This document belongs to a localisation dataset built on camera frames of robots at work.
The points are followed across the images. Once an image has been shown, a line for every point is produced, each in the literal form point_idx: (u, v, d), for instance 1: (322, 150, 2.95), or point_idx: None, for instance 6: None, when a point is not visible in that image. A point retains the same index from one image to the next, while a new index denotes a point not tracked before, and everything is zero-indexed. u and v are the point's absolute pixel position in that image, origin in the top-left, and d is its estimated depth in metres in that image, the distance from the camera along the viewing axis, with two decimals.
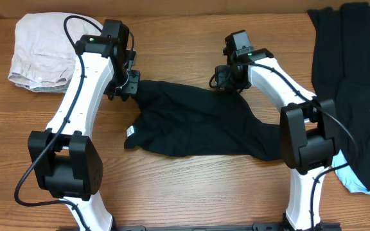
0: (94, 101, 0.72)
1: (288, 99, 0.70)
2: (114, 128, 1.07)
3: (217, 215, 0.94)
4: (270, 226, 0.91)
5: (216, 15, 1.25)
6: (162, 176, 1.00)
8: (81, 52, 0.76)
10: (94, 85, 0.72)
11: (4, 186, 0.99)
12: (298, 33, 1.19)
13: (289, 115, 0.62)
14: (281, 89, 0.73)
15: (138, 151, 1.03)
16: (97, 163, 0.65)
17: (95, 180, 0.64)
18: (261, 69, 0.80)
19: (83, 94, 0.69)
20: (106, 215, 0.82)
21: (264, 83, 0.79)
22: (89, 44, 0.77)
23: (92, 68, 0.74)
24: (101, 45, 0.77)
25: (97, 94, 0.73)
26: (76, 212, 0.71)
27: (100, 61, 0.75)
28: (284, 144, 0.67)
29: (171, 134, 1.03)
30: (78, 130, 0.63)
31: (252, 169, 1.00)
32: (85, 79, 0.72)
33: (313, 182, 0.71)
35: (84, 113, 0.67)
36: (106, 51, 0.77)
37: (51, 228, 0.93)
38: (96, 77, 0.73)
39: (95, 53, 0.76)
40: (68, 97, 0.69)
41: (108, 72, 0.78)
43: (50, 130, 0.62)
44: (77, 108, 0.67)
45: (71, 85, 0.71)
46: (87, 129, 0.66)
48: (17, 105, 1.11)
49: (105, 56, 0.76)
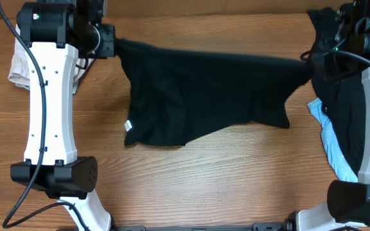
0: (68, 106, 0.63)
1: None
2: (114, 128, 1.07)
3: (218, 216, 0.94)
4: (270, 226, 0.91)
5: (217, 15, 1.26)
6: (162, 176, 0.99)
8: (30, 42, 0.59)
10: (58, 91, 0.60)
11: (4, 187, 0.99)
12: (297, 33, 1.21)
13: (369, 199, 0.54)
14: None
15: (137, 151, 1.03)
16: (87, 168, 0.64)
17: (90, 178, 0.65)
18: None
19: (52, 104, 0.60)
20: (106, 214, 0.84)
21: None
22: (36, 24, 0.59)
23: (50, 68, 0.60)
24: (51, 21, 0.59)
25: (67, 96, 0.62)
26: (74, 212, 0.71)
27: (56, 56, 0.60)
28: (342, 197, 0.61)
29: (169, 126, 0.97)
30: (58, 159, 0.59)
31: (252, 169, 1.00)
32: (46, 87, 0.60)
33: (342, 225, 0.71)
35: (59, 134, 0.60)
36: (58, 22, 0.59)
37: (51, 228, 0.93)
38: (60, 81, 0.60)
39: (47, 42, 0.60)
40: (36, 115, 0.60)
41: (72, 60, 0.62)
43: (29, 162, 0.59)
44: (49, 128, 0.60)
45: (33, 95, 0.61)
46: (69, 149, 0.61)
48: (17, 106, 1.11)
49: (61, 43, 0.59)
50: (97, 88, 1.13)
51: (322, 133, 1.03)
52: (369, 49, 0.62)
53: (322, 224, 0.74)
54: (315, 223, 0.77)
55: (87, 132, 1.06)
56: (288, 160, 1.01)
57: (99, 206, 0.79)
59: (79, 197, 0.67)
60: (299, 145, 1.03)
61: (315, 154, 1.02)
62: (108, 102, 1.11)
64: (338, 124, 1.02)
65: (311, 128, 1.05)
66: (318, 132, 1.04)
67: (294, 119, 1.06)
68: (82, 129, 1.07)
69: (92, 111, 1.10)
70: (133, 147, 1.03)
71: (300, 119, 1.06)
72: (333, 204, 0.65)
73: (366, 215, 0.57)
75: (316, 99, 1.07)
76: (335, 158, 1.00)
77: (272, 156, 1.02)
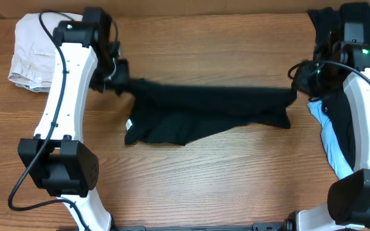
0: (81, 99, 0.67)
1: None
2: (114, 128, 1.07)
3: (217, 216, 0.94)
4: (270, 226, 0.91)
5: (216, 15, 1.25)
6: (162, 176, 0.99)
8: (60, 43, 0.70)
10: (77, 80, 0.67)
11: (4, 186, 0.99)
12: (298, 33, 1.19)
13: (366, 183, 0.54)
14: None
15: (138, 151, 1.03)
16: (92, 162, 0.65)
17: (92, 176, 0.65)
18: (366, 88, 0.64)
19: (70, 90, 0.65)
20: (106, 214, 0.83)
21: (356, 104, 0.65)
22: (68, 31, 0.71)
23: (73, 61, 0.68)
24: (80, 31, 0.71)
25: (83, 86, 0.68)
26: (74, 210, 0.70)
27: (81, 51, 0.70)
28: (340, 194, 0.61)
29: (169, 120, 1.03)
30: (67, 133, 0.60)
31: (252, 169, 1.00)
32: (67, 75, 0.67)
33: (343, 227, 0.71)
35: (71, 114, 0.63)
36: (84, 31, 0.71)
37: (51, 228, 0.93)
38: (81, 70, 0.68)
39: (74, 43, 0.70)
40: (53, 99, 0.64)
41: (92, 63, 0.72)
43: (38, 136, 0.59)
44: (63, 108, 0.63)
45: (53, 83, 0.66)
46: (76, 131, 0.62)
48: (17, 106, 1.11)
49: (86, 45, 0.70)
50: None
51: (322, 133, 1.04)
52: (345, 62, 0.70)
53: (322, 225, 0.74)
54: (315, 224, 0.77)
55: (87, 132, 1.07)
56: (288, 160, 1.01)
57: (99, 205, 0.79)
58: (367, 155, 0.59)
59: (79, 196, 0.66)
60: (299, 146, 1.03)
61: (315, 154, 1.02)
62: (108, 102, 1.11)
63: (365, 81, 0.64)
64: (338, 124, 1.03)
65: (311, 129, 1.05)
66: (318, 132, 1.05)
67: (294, 119, 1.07)
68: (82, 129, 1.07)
69: (92, 111, 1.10)
70: (133, 147, 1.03)
71: (300, 119, 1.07)
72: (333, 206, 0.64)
73: (365, 210, 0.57)
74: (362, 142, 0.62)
75: None
76: (335, 158, 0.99)
77: (272, 156, 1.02)
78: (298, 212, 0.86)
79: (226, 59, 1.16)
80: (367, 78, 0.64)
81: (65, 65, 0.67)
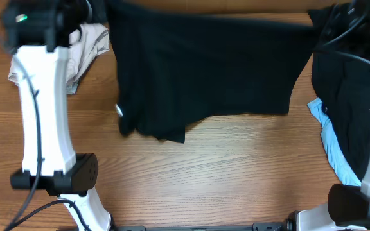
0: (62, 117, 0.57)
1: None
2: (114, 128, 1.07)
3: (217, 216, 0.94)
4: (270, 226, 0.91)
5: None
6: (162, 176, 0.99)
8: (17, 47, 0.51)
10: (51, 101, 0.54)
11: (4, 186, 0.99)
12: None
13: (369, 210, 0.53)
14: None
15: (138, 151, 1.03)
16: (87, 165, 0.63)
17: (90, 174, 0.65)
18: None
19: (46, 115, 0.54)
20: (106, 214, 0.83)
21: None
22: (21, 27, 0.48)
23: (41, 75, 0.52)
24: (39, 20, 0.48)
25: (60, 102, 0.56)
26: (73, 210, 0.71)
27: (46, 59, 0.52)
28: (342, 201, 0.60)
29: (160, 110, 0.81)
30: (58, 169, 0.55)
31: (252, 169, 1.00)
32: (39, 94, 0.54)
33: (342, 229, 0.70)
35: (57, 145, 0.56)
36: (44, 27, 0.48)
37: (51, 228, 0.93)
38: (52, 86, 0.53)
39: (38, 46, 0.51)
40: (28, 124, 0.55)
41: (65, 63, 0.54)
43: (27, 173, 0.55)
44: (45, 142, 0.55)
45: (24, 104, 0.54)
46: (68, 160, 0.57)
48: (17, 106, 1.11)
49: (52, 47, 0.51)
50: (97, 87, 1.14)
51: (322, 133, 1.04)
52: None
53: (322, 226, 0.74)
54: (316, 224, 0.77)
55: (87, 132, 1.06)
56: (288, 160, 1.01)
57: (99, 205, 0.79)
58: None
59: (79, 195, 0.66)
60: (299, 145, 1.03)
61: (315, 154, 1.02)
62: (109, 102, 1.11)
63: None
64: (338, 124, 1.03)
65: (311, 128, 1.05)
66: (318, 132, 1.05)
67: (294, 119, 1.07)
68: (82, 129, 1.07)
69: (92, 111, 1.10)
70: (133, 147, 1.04)
71: (300, 118, 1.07)
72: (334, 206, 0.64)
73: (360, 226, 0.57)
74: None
75: (316, 99, 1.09)
76: (335, 158, 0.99)
77: (272, 156, 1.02)
78: (298, 212, 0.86)
79: None
80: None
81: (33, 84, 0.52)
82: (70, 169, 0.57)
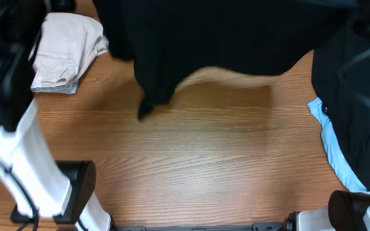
0: (42, 169, 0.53)
1: None
2: (114, 128, 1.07)
3: (217, 215, 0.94)
4: (270, 226, 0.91)
5: None
6: (162, 176, 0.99)
8: None
10: (27, 170, 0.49)
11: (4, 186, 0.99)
12: None
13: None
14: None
15: (138, 151, 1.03)
16: (87, 179, 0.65)
17: (90, 183, 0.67)
18: None
19: (26, 179, 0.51)
20: (105, 215, 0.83)
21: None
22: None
23: (5, 155, 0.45)
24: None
25: (28, 167, 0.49)
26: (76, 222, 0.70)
27: (4, 144, 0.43)
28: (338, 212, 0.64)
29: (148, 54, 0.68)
30: (54, 213, 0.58)
31: (252, 169, 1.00)
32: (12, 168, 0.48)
33: None
35: (47, 197, 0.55)
36: None
37: (51, 228, 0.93)
38: (24, 160, 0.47)
39: None
40: (11, 187, 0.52)
41: (29, 120, 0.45)
43: (27, 217, 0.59)
44: (36, 202, 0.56)
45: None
46: (62, 201, 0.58)
48: None
49: (11, 131, 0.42)
50: (97, 88, 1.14)
51: (322, 133, 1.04)
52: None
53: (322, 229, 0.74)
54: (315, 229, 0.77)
55: (88, 132, 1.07)
56: (288, 160, 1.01)
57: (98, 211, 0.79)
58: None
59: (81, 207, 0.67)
60: (299, 146, 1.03)
61: (315, 154, 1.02)
62: (109, 102, 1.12)
63: None
64: (338, 123, 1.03)
65: (311, 129, 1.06)
66: (318, 132, 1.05)
67: (294, 119, 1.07)
68: (82, 129, 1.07)
69: (92, 111, 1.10)
70: (133, 147, 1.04)
71: (300, 119, 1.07)
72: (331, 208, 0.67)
73: None
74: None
75: (316, 99, 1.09)
76: (335, 158, 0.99)
77: (272, 156, 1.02)
78: (299, 212, 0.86)
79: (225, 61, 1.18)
80: None
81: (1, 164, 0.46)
82: (65, 206, 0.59)
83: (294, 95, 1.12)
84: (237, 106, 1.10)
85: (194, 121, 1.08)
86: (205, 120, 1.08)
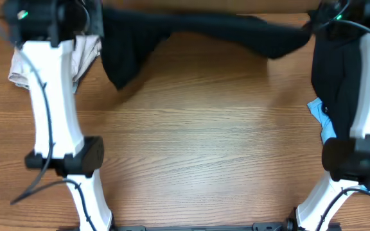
0: (72, 113, 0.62)
1: None
2: (114, 128, 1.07)
3: (217, 216, 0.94)
4: (270, 226, 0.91)
5: None
6: (162, 176, 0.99)
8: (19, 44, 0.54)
10: (60, 92, 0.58)
11: (4, 186, 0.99)
12: None
13: (356, 150, 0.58)
14: None
15: (138, 151, 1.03)
16: (94, 148, 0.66)
17: (98, 156, 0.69)
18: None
19: (55, 104, 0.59)
20: (108, 210, 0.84)
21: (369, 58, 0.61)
22: (22, 23, 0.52)
23: (47, 68, 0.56)
24: (41, 13, 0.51)
25: (68, 91, 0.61)
26: (77, 192, 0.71)
27: (51, 53, 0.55)
28: (337, 156, 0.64)
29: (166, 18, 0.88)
30: (68, 152, 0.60)
31: (252, 169, 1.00)
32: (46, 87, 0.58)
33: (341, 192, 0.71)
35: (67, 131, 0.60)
36: (48, 21, 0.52)
37: (51, 228, 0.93)
38: (58, 76, 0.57)
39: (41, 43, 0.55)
40: (38, 108, 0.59)
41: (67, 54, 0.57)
43: (40, 155, 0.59)
44: (55, 126, 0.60)
45: (33, 96, 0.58)
46: (78, 144, 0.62)
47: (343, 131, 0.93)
48: (17, 106, 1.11)
49: (56, 44, 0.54)
50: (97, 87, 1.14)
51: (322, 133, 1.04)
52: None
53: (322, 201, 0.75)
54: (314, 204, 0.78)
55: (88, 131, 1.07)
56: (288, 160, 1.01)
57: (101, 194, 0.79)
58: (366, 117, 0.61)
59: (86, 176, 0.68)
60: (299, 146, 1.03)
61: (315, 154, 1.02)
62: (109, 101, 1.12)
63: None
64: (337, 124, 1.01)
65: (311, 128, 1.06)
66: (318, 132, 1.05)
67: (294, 119, 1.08)
68: (82, 129, 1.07)
69: (93, 111, 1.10)
70: (133, 147, 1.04)
71: (300, 119, 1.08)
72: (327, 163, 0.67)
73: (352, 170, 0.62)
74: (361, 112, 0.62)
75: (317, 99, 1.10)
76: None
77: (272, 156, 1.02)
78: (297, 211, 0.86)
79: (223, 63, 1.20)
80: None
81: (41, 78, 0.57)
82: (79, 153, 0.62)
83: (294, 95, 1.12)
84: (238, 105, 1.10)
85: (194, 121, 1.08)
86: (205, 120, 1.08)
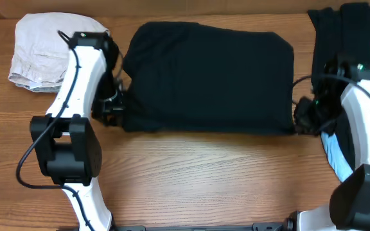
0: (90, 94, 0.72)
1: None
2: (114, 128, 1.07)
3: (217, 216, 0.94)
4: (270, 226, 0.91)
5: (217, 15, 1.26)
6: (162, 176, 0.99)
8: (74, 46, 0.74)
10: (88, 74, 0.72)
11: (3, 186, 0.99)
12: (297, 33, 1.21)
13: (367, 176, 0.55)
14: None
15: (139, 151, 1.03)
16: (95, 147, 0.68)
17: (96, 163, 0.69)
18: (362, 94, 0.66)
19: (80, 81, 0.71)
20: (106, 211, 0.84)
21: (353, 112, 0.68)
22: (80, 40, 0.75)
23: (85, 58, 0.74)
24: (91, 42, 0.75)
25: (93, 80, 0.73)
26: (76, 200, 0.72)
27: (94, 57, 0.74)
28: (344, 199, 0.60)
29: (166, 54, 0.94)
30: (77, 113, 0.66)
31: (252, 169, 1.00)
32: (80, 68, 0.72)
33: None
35: (81, 98, 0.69)
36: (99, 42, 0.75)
37: (51, 228, 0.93)
38: (92, 63, 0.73)
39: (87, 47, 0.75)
40: (67, 82, 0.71)
41: (101, 66, 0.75)
43: (50, 115, 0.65)
44: (74, 93, 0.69)
45: (67, 74, 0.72)
46: (85, 113, 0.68)
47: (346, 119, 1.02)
48: (17, 105, 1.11)
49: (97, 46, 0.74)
50: None
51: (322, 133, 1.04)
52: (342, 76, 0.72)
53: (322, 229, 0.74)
54: (316, 223, 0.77)
55: None
56: (288, 160, 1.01)
57: (99, 197, 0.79)
58: (367, 155, 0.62)
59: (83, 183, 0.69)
60: (299, 146, 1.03)
61: (315, 154, 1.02)
62: None
63: (361, 91, 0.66)
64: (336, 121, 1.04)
65: None
66: None
67: None
68: None
69: None
70: (133, 147, 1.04)
71: None
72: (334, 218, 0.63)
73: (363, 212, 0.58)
74: (363, 154, 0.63)
75: None
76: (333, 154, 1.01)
77: (272, 155, 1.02)
78: (299, 212, 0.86)
79: None
80: (364, 89, 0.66)
81: (79, 61, 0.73)
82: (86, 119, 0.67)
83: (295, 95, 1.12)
84: None
85: None
86: None
